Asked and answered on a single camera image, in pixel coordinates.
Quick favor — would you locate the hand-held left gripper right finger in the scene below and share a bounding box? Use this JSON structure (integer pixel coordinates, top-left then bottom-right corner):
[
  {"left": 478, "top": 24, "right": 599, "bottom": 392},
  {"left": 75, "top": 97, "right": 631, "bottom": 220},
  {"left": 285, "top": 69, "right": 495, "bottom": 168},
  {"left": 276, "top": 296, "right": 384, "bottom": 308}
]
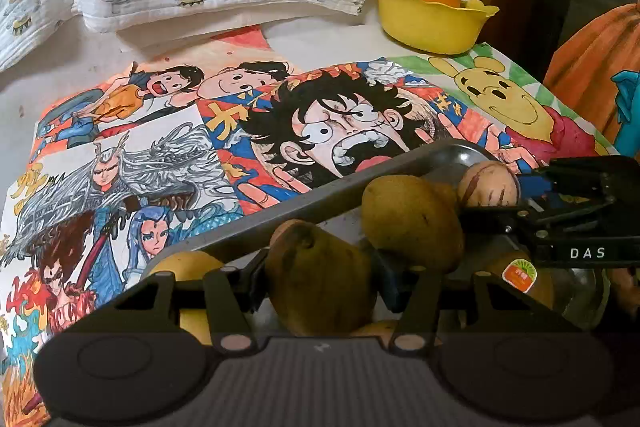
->
[{"left": 372, "top": 252, "right": 568, "bottom": 354}]

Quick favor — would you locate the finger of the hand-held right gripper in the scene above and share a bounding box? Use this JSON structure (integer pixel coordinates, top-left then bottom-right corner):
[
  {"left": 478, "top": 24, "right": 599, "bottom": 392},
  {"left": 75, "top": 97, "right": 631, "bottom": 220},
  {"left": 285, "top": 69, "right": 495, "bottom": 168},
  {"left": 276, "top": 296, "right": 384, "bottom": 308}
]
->
[
  {"left": 517, "top": 164, "right": 606, "bottom": 208},
  {"left": 459, "top": 201, "right": 603, "bottom": 253}
]

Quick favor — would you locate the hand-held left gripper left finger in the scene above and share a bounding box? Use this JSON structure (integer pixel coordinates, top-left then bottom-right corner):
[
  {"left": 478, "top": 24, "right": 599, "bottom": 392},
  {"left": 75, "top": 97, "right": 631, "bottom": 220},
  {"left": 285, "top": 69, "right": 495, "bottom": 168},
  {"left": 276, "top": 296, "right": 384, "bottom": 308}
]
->
[{"left": 107, "top": 251, "right": 273, "bottom": 354}]

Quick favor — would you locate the small striped pepino melon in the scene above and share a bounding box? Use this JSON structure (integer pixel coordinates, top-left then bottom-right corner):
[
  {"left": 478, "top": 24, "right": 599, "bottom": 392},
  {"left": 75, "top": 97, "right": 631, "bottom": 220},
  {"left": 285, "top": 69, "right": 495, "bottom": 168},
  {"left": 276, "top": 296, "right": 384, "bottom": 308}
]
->
[{"left": 457, "top": 160, "right": 522, "bottom": 208}]

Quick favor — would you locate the large orange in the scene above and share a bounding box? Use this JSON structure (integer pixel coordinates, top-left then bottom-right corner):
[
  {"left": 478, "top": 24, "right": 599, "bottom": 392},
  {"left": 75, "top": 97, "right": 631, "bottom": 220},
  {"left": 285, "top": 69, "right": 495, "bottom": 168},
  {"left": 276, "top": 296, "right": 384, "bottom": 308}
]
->
[{"left": 350, "top": 319, "right": 445, "bottom": 344}]

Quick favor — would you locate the yellow lemon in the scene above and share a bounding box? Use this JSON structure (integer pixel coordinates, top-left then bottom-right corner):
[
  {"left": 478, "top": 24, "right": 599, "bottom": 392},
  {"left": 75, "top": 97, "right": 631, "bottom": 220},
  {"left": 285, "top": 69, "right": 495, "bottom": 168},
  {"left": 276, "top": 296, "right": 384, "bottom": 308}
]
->
[{"left": 154, "top": 251, "right": 227, "bottom": 339}]

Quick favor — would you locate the brown kiwi with red sticker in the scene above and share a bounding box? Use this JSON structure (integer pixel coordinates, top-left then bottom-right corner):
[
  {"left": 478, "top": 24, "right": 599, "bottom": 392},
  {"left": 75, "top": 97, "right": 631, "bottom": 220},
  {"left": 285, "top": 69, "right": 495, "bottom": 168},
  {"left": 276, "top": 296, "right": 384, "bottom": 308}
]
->
[{"left": 477, "top": 251, "right": 557, "bottom": 310}]

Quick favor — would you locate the yellow-brown pear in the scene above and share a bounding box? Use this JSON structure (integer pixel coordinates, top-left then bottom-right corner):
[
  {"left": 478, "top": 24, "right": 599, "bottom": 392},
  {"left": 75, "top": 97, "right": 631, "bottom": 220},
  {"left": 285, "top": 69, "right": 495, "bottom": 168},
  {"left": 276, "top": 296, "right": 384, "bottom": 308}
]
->
[{"left": 264, "top": 219, "right": 374, "bottom": 338}]

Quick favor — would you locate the large brown potato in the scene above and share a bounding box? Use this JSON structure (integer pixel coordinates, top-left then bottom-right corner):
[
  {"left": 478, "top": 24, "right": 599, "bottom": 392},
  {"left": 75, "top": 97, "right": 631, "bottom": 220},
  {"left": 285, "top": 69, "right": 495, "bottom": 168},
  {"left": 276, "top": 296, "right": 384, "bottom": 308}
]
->
[{"left": 361, "top": 175, "right": 466, "bottom": 274}]

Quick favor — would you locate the metal tray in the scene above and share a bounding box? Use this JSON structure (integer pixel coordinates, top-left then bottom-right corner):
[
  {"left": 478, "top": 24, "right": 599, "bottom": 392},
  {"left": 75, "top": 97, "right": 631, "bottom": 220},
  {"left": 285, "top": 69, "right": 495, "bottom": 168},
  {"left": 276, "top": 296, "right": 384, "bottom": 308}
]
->
[{"left": 144, "top": 141, "right": 603, "bottom": 339}]

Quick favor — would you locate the person's right hand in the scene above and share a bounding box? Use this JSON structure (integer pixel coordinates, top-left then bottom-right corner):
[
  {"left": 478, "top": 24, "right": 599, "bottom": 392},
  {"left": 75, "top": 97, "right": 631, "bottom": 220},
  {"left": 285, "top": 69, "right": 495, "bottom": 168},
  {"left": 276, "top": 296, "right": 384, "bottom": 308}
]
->
[{"left": 606, "top": 267, "right": 640, "bottom": 310}]

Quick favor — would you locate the orange dress picture cloth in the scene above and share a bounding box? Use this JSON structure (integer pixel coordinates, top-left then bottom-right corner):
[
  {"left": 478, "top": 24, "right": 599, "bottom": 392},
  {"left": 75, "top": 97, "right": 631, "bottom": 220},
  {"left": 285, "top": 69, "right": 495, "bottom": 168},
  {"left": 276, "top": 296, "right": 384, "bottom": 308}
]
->
[{"left": 542, "top": 0, "right": 640, "bottom": 158}]

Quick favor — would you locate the anime character drawings collage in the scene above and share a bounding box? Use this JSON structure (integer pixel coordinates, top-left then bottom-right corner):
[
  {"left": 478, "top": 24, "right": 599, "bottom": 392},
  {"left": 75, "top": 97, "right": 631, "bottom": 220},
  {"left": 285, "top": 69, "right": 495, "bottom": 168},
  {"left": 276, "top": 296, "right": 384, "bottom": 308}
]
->
[{"left": 0, "top": 24, "right": 506, "bottom": 427}]

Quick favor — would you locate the yellow plastic bowl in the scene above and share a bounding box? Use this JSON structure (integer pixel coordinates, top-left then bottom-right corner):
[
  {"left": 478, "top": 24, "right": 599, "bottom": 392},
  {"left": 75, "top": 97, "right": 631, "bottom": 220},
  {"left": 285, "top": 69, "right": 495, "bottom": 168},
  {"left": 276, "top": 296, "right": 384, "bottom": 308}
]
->
[{"left": 367, "top": 0, "right": 500, "bottom": 56}]

